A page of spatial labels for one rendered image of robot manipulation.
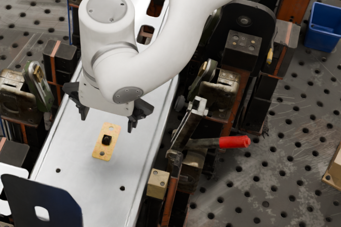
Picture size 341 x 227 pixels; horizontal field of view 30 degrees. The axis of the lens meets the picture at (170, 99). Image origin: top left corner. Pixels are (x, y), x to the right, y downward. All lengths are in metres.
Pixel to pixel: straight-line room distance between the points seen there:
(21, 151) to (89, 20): 0.45
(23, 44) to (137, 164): 0.67
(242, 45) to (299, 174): 0.48
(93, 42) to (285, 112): 0.89
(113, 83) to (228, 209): 0.73
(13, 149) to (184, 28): 0.53
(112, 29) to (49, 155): 0.42
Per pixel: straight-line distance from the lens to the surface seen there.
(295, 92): 1.79
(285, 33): 1.40
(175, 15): 0.92
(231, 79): 1.31
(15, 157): 1.30
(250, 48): 1.31
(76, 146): 1.28
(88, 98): 1.13
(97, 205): 1.23
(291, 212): 1.61
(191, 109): 1.10
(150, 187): 1.19
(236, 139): 1.15
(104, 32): 0.93
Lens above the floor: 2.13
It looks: 57 degrees down
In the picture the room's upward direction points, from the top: 10 degrees clockwise
